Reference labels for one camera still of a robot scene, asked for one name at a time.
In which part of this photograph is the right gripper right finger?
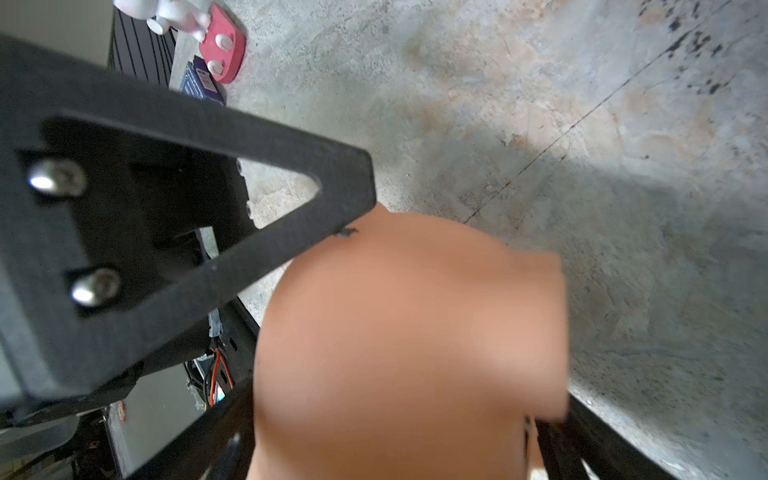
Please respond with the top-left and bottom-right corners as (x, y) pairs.
(535, 396), (674, 480)

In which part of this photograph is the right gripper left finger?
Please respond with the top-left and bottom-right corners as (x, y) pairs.
(130, 380), (255, 479)

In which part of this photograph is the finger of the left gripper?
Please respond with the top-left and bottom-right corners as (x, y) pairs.
(1, 36), (376, 408)

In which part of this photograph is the pink piggy bank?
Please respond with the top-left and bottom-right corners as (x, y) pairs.
(248, 205), (569, 479)

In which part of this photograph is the blue card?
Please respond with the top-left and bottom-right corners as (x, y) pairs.
(180, 56), (226, 106)

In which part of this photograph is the pink white bunny toy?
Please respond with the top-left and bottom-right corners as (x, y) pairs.
(113, 0), (246, 84)

